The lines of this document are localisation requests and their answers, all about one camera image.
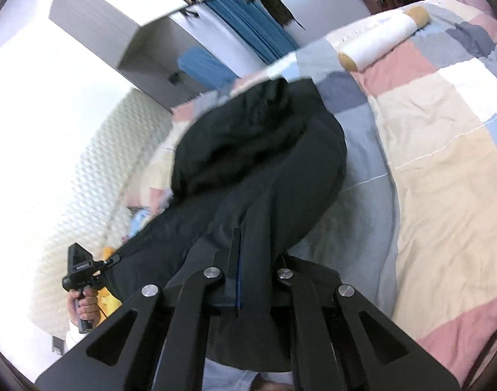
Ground black puffer jacket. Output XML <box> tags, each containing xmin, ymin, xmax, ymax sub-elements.
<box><xmin>103</xmin><ymin>79</ymin><xmax>347</xmax><ymax>372</ymax></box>

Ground person's left hand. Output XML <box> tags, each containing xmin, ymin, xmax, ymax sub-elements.
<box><xmin>66</xmin><ymin>286</ymin><xmax>101</xmax><ymax>326</ymax></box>

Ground yellow cartoon pillow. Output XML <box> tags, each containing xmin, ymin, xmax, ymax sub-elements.
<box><xmin>96</xmin><ymin>245</ymin><xmax>123</xmax><ymax>319</ymax></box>

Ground blue denim jeans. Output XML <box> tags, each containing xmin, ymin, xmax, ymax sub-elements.
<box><xmin>201</xmin><ymin>358</ymin><xmax>294</xmax><ymax>391</ymax></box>

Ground cream quilted headboard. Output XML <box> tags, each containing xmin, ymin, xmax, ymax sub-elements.
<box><xmin>32</xmin><ymin>88</ymin><xmax>171</xmax><ymax>337</ymax></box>

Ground patchwork pastel quilt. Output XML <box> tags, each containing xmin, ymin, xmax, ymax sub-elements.
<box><xmin>125</xmin><ymin>0</ymin><xmax>497</xmax><ymax>389</ymax></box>

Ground blue towel covered chair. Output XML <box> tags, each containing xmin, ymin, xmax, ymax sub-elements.
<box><xmin>178</xmin><ymin>47</ymin><xmax>239</xmax><ymax>89</ymax></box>

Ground grey overhead wardrobe cabinet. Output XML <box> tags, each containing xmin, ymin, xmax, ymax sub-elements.
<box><xmin>50</xmin><ymin>0</ymin><xmax>208</xmax><ymax>109</ymax></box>

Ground blue curtain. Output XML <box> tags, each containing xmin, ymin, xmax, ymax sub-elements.
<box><xmin>203</xmin><ymin>0</ymin><xmax>300</xmax><ymax>65</ymax></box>

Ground white cylindrical bolster pillow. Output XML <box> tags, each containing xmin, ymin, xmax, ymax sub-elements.
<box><xmin>337</xmin><ymin>5</ymin><xmax>431</xmax><ymax>72</ymax></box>

